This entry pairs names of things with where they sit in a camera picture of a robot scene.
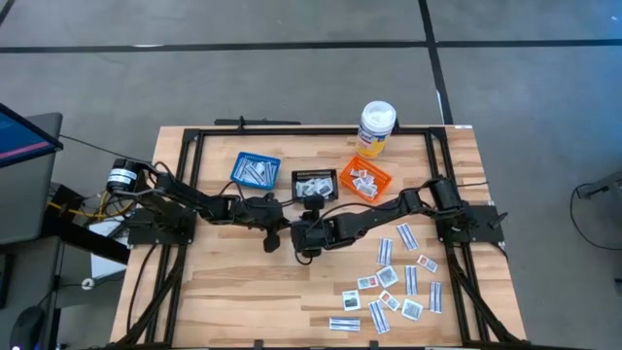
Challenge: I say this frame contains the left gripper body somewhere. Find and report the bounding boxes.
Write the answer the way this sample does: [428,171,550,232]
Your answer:
[232,195,288,230]

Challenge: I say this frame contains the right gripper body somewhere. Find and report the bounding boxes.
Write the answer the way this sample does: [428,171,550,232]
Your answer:
[290,217,344,253]

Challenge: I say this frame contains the black plastic basket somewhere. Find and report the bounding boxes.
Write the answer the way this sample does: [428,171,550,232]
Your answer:
[291,168,340,203]

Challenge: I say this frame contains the blue plastic basket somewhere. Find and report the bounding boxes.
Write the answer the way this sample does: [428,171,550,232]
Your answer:
[228,151,282,191]

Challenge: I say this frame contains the orange plastic basket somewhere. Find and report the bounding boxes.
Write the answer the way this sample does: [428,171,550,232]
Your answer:
[338,155,393,203]

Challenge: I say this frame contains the Lysol wipes canister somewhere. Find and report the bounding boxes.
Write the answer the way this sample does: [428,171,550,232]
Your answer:
[355,100,398,160]

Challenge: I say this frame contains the white paper box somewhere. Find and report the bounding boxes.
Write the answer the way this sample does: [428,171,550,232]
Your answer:
[89,221,128,279]

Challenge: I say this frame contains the black stand leg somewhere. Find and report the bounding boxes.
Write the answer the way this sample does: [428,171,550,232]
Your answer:
[46,183,131,266]

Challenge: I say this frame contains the computer monitor blue screen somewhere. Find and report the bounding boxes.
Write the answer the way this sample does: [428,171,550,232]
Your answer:
[0,102,64,169]

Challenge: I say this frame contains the black computer mouse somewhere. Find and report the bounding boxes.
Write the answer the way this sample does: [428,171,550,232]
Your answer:
[9,304,48,350]

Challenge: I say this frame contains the grey stand leg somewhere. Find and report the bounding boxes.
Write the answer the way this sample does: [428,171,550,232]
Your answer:
[575,168,622,200]

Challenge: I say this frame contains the thin black cable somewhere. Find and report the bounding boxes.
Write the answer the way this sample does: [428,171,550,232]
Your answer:
[60,133,152,164]

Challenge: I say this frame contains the yellow cable bundle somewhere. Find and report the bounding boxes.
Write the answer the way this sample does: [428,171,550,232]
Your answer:
[48,192,135,221]

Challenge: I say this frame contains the black floor cable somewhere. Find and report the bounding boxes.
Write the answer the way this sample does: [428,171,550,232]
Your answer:
[567,182,622,251]

